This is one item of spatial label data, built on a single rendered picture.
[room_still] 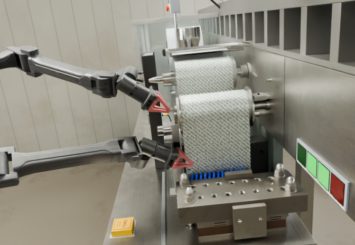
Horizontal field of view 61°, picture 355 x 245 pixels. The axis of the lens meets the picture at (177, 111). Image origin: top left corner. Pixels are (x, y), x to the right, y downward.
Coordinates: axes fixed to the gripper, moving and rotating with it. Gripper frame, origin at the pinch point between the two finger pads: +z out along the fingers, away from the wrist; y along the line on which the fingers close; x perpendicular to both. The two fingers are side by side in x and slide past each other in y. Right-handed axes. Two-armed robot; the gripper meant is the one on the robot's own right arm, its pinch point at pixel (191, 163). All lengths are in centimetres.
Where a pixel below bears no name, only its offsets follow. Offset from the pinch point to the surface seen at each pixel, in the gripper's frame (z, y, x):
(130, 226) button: -12.8, 11.8, -24.0
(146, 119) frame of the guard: -13, -102, -24
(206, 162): 4.8, 0.3, 2.5
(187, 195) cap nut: -1.8, 17.6, -2.6
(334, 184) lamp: 20, 41, 25
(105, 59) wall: -73, -276, -30
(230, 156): 11.7, 0.3, 8.1
